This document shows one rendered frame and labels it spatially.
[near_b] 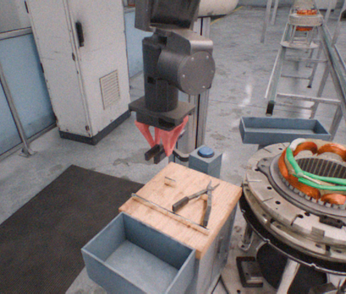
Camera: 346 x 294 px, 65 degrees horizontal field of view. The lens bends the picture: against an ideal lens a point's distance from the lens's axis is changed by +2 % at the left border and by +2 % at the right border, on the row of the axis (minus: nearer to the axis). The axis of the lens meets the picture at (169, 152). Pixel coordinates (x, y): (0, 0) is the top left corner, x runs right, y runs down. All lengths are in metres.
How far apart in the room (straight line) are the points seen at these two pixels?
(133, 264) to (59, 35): 2.25
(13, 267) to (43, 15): 1.89
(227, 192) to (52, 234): 1.59
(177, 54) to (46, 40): 2.38
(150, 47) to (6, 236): 1.90
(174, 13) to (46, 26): 2.30
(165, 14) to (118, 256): 0.45
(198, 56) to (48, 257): 1.72
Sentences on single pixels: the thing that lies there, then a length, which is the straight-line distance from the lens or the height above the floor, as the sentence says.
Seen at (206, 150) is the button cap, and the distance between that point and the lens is 0.78.
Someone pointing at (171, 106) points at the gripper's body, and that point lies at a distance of 0.45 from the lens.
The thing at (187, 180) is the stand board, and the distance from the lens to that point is 0.63.
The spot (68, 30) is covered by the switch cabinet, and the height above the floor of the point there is 1.09.
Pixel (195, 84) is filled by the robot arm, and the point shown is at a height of 1.34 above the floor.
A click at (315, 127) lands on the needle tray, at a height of 1.04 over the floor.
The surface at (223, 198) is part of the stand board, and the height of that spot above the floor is 1.07.
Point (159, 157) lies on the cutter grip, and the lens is 0.49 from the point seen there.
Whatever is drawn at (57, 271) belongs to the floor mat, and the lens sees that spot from 1.85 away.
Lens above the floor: 1.46
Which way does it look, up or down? 33 degrees down
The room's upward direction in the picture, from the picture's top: straight up
